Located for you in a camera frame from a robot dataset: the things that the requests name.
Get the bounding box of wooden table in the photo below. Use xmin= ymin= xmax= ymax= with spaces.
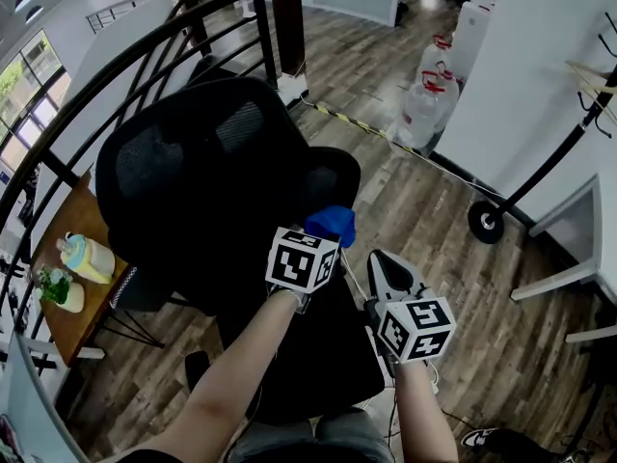
xmin=29 ymin=171 xmax=168 ymax=368

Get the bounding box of person's left forearm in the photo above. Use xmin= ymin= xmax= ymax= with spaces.
xmin=108 ymin=289 xmax=303 ymax=463

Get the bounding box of dark wooden railing post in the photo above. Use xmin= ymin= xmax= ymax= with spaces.
xmin=269 ymin=0 xmax=308 ymax=79
xmin=171 ymin=0 xmax=213 ymax=57

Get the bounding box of yellow black floor strip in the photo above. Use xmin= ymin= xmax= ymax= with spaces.
xmin=312 ymin=102 xmax=418 ymax=156

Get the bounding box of black mesh office chair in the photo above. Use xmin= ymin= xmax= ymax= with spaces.
xmin=105 ymin=145 xmax=362 ymax=317

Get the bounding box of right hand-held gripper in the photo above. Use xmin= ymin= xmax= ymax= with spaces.
xmin=366 ymin=249 xmax=457 ymax=366

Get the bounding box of white desk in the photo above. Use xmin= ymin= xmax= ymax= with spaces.
xmin=0 ymin=333 xmax=105 ymax=463

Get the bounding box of white table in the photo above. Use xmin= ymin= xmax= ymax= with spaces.
xmin=509 ymin=174 xmax=617 ymax=344

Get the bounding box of green plant in cream pot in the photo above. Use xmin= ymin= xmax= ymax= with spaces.
xmin=36 ymin=263 xmax=87 ymax=314

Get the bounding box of large window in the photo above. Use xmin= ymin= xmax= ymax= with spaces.
xmin=0 ymin=29 xmax=73 ymax=176

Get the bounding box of distant metal railing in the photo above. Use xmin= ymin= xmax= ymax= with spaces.
xmin=86 ymin=0 xmax=173 ymax=36

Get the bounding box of black chair armrest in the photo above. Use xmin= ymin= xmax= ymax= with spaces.
xmin=184 ymin=350 xmax=212 ymax=395

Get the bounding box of black curved railing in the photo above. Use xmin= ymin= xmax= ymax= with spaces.
xmin=0 ymin=0 xmax=279 ymax=337

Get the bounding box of person's right forearm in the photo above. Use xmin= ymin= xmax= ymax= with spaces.
xmin=393 ymin=359 xmax=459 ymax=463

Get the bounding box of blue cloth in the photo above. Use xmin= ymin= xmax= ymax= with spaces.
xmin=305 ymin=204 xmax=358 ymax=249

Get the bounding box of cream pitcher with blue lid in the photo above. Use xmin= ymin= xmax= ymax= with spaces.
xmin=55 ymin=231 xmax=117 ymax=286

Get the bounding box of clear water jug red handle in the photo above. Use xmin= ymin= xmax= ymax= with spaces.
xmin=421 ymin=34 xmax=459 ymax=79
xmin=390 ymin=68 xmax=460 ymax=152

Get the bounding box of white water dispenser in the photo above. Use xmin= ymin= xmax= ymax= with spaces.
xmin=452 ymin=0 xmax=493 ymax=84

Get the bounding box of black chair seat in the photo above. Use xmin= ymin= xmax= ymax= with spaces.
xmin=214 ymin=267 xmax=387 ymax=426

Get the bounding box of black mesh chair headrest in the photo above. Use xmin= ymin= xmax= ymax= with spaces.
xmin=94 ymin=75 xmax=312 ymax=240

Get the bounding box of dark chair with patterned trim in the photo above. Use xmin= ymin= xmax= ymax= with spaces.
xmin=108 ymin=265 xmax=194 ymax=313

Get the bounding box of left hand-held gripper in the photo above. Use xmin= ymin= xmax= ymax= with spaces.
xmin=264 ymin=227 xmax=341 ymax=314

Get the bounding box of black coat stand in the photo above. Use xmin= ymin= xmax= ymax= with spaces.
xmin=467 ymin=12 xmax=617 ymax=245

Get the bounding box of person's black shirt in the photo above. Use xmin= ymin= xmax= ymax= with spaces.
xmin=115 ymin=447 xmax=228 ymax=463

